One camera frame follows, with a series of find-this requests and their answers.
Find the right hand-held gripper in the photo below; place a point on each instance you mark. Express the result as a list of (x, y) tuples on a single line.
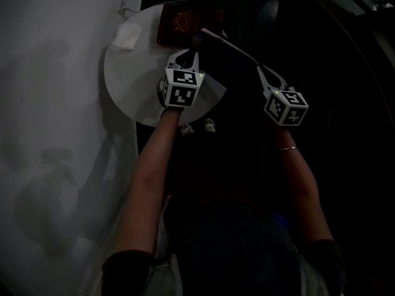
[(287, 106)]

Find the white folded tissue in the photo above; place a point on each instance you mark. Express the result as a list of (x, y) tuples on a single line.
[(126, 36)]

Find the person's right shoe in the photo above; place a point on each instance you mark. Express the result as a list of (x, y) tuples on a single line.
[(210, 125)]

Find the blue booklet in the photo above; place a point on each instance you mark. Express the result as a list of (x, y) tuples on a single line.
[(222, 46)]

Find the person's dark clothing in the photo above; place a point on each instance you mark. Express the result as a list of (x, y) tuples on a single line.
[(234, 251)]

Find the person's right forearm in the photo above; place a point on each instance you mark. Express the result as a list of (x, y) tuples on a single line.
[(302, 190)]

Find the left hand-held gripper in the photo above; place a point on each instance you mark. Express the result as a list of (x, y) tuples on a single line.
[(182, 94)]

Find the person's left forearm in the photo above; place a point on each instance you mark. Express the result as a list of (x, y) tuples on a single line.
[(148, 180)]

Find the red box with gold emblem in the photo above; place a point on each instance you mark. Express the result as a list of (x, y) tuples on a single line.
[(182, 23)]

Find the person's shoe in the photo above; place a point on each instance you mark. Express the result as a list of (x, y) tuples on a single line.
[(187, 129), (210, 125)]

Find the round white table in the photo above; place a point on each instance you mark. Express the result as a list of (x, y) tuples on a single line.
[(135, 82)]

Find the person's left shoe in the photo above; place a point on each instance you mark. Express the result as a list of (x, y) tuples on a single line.
[(187, 129)]

